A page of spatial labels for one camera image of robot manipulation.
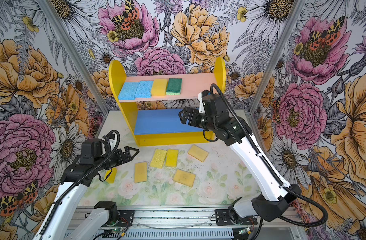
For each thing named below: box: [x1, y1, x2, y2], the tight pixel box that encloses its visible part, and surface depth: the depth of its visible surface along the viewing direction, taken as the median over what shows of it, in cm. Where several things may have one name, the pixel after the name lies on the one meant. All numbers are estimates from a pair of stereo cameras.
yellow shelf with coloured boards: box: [108, 57, 226, 146], surface depth 74 cm
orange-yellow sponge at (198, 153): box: [187, 144, 209, 163], surface depth 99 cm
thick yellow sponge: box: [151, 78, 168, 96], surface depth 74 cm
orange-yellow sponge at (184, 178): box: [173, 169, 196, 188], surface depth 88 cm
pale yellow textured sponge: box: [149, 148, 167, 169], surface depth 96 cm
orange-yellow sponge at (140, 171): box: [134, 161, 148, 184], surface depth 89 cm
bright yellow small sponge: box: [165, 149, 179, 167], surface depth 98 cm
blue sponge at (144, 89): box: [135, 80, 154, 98], surface depth 75 cm
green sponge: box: [166, 78, 183, 95], surface depth 76 cm
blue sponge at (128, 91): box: [118, 82, 140, 101], surface depth 74 cm
